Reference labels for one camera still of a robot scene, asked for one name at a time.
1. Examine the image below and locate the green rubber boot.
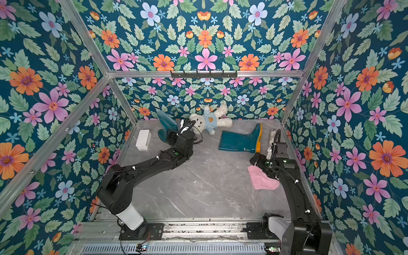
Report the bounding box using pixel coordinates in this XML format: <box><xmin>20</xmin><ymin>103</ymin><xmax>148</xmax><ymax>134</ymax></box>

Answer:
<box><xmin>157</xmin><ymin>110</ymin><xmax>179</xmax><ymax>146</ymax></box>
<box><xmin>218</xmin><ymin>123</ymin><xmax>262</xmax><ymax>153</ymax></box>

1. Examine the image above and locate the pink cloth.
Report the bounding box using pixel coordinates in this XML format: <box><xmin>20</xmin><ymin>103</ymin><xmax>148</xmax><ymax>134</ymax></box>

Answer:
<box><xmin>248</xmin><ymin>165</ymin><xmax>280</xmax><ymax>190</ymax></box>

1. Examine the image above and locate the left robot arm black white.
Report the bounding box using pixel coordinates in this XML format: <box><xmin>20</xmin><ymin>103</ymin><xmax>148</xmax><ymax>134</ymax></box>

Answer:
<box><xmin>97</xmin><ymin>130</ymin><xmax>197</xmax><ymax>231</ymax></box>

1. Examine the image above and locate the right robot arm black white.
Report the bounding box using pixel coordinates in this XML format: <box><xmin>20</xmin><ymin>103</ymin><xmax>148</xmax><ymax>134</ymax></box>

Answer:
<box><xmin>245</xmin><ymin>144</ymin><xmax>333</xmax><ymax>255</ymax></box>

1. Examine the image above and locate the grey white crumpled rag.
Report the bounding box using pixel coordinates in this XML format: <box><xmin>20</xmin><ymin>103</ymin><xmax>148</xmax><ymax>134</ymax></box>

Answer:
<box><xmin>266</xmin><ymin>129</ymin><xmax>277</xmax><ymax>160</ymax></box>

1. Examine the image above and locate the white teddy bear blue shirt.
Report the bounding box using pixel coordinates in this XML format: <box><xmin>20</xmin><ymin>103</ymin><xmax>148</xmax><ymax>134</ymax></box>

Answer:
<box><xmin>189</xmin><ymin>103</ymin><xmax>233</xmax><ymax>135</ymax></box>

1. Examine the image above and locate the white rectangular box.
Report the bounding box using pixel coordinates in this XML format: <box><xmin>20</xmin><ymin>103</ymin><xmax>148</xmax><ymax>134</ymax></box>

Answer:
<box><xmin>136</xmin><ymin>129</ymin><xmax>152</xmax><ymax>151</ymax></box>

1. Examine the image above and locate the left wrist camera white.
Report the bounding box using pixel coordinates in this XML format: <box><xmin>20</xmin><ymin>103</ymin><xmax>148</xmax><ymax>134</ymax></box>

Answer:
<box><xmin>180</xmin><ymin>120</ymin><xmax>189</xmax><ymax>133</ymax></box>

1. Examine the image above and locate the black hook rail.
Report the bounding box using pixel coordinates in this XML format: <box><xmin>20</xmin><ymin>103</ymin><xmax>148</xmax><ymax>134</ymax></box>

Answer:
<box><xmin>170</xmin><ymin>71</ymin><xmax>238</xmax><ymax>79</ymax></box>

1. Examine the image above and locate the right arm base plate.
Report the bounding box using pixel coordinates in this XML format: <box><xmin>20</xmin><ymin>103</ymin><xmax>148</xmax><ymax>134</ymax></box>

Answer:
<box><xmin>242</xmin><ymin>222</ymin><xmax>278</xmax><ymax>240</ymax></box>

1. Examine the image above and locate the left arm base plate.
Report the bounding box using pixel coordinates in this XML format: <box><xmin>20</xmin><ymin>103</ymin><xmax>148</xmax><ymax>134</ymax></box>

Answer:
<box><xmin>119</xmin><ymin>222</ymin><xmax>164</xmax><ymax>241</ymax></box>

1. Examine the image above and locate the white ventilated cable duct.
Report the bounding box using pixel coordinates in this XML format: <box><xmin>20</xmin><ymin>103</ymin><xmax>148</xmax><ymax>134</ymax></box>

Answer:
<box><xmin>80</xmin><ymin>242</ymin><xmax>266</xmax><ymax>255</ymax></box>

